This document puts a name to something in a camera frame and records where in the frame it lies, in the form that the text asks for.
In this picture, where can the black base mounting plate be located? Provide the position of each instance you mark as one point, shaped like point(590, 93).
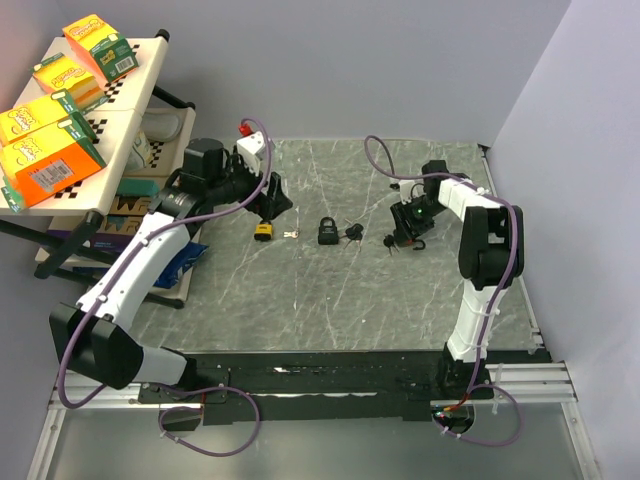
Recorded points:
point(321, 385)

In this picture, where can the yellow sponge box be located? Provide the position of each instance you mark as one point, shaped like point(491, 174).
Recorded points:
point(48, 109)

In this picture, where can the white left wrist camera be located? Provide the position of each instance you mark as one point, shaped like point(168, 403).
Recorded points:
point(250, 146)

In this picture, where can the yellow sponge pack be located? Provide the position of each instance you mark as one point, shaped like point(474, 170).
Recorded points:
point(60, 72)

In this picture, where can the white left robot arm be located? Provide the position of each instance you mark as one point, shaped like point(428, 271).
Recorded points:
point(92, 336)

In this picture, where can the teal box on shelf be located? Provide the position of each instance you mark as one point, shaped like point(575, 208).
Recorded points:
point(137, 187)

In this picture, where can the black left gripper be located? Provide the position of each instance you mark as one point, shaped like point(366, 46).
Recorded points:
point(274, 202)

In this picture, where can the large orange sponge box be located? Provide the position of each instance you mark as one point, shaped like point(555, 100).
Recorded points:
point(47, 161)

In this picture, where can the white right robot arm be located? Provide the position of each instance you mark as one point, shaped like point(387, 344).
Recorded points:
point(490, 257)

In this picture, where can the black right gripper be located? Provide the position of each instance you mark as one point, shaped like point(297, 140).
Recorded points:
point(400, 213)

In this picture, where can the yellow padlock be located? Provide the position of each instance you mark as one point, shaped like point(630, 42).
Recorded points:
point(264, 231)

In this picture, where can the blue Doritos chip bag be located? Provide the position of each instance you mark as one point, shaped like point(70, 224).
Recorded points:
point(182, 263)

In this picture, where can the black Kaijing padlock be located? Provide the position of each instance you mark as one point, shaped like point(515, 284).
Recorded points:
point(328, 232)

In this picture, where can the orange padlock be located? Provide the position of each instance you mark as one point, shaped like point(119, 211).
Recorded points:
point(416, 244)

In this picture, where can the aluminium frame rail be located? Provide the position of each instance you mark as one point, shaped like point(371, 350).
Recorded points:
point(117, 437)

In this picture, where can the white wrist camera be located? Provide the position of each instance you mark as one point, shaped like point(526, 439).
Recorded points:
point(409, 190)
point(250, 146)

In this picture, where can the orange sponge box top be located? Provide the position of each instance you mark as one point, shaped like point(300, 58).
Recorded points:
point(101, 47)

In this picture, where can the black padlock keys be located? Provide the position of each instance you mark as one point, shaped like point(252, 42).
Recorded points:
point(354, 234)

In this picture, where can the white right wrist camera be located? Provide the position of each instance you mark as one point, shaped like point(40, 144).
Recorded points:
point(409, 190)

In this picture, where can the white folding shelf rack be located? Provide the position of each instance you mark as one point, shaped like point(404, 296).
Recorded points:
point(87, 202)

